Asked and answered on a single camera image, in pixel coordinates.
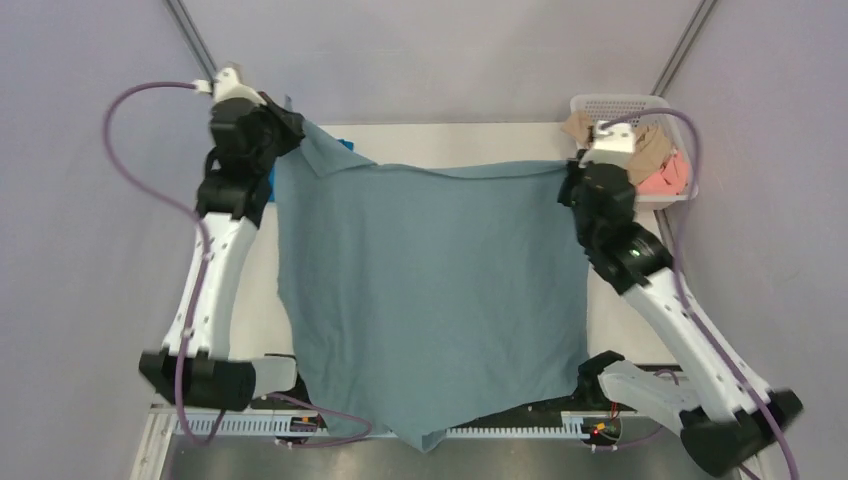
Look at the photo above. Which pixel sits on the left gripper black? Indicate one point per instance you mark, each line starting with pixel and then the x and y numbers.
pixel 289 122

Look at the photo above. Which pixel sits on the left aluminium frame post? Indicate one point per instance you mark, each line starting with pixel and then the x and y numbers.
pixel 192 37

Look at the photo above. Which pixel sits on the white plastic laundry basket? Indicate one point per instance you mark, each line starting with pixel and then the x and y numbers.
pixel 607 107

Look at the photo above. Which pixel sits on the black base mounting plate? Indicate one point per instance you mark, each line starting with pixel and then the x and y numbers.
pixel 539 414

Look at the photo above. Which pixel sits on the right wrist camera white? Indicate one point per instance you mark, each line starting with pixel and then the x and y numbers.
pixel 611 143

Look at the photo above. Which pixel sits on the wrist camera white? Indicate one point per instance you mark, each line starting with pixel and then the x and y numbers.
pixel 226 85
pixel 611 143

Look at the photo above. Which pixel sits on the grey-blue t shirt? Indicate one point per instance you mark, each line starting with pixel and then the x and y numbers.
pixel 421 299

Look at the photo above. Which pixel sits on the right aluminium frame post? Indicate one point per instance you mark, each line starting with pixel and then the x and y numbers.
pixel 687 40

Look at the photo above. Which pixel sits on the pink t shirt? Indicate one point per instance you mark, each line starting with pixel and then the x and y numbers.
pixel 670 180

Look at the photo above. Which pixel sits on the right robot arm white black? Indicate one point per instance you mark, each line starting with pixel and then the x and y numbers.
pixel 725 413

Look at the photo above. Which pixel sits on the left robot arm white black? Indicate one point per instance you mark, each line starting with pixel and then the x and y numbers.
pixel 194 366

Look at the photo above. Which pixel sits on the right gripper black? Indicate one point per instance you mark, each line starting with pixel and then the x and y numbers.
pixel 571 187

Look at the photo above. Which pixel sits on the aluminium frame post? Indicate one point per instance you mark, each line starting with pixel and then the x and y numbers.
pixel 192 37
pixel 687 40

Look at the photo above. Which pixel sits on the beige t shirt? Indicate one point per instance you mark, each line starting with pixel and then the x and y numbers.
pixel 652 145

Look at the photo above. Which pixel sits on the white cable duct strip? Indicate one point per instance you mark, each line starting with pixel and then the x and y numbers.
pixel 289 426

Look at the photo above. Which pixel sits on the folded bright blue t shirt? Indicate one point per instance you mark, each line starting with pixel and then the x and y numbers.
pixel 350 145

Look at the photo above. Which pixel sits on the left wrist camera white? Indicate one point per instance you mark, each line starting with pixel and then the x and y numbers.
pixel 226 85

